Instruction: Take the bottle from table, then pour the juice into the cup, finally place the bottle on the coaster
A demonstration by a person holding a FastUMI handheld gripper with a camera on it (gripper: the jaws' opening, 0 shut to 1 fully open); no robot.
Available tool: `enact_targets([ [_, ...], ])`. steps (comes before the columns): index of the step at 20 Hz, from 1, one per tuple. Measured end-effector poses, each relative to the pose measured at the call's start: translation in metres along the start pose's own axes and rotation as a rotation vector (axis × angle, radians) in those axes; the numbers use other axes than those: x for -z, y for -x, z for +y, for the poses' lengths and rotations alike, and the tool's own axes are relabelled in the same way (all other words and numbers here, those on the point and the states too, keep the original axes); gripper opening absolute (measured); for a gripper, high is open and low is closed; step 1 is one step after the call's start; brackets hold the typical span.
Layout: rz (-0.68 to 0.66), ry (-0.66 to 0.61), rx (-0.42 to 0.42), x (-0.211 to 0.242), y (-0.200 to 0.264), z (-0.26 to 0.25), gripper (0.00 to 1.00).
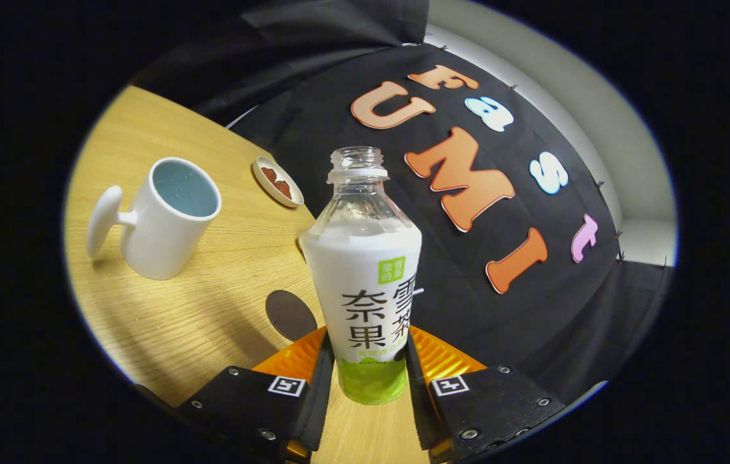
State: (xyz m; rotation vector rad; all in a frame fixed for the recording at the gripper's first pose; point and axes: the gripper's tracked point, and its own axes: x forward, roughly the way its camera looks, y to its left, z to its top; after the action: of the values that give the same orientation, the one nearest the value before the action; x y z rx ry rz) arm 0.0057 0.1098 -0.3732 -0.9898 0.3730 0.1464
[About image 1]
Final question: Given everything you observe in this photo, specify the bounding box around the wooden table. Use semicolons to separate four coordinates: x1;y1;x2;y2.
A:
63;86;433;464

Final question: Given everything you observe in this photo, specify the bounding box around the clear bottle white green label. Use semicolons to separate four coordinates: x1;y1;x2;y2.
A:
299;147;424;405

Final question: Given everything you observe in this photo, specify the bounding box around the white cup blue inside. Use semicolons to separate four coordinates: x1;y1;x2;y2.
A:
86;157;222;281

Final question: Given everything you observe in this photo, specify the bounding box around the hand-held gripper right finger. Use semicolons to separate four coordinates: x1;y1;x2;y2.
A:
404;325;566;461

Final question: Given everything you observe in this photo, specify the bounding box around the dark brown round coaster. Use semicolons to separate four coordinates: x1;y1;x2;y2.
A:
266;289;319;342

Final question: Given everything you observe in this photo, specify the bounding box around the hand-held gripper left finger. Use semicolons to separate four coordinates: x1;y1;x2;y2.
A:
175;326;335;461

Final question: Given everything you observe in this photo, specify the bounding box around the small white oval plate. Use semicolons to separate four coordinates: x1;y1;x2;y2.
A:
252;155;305;209

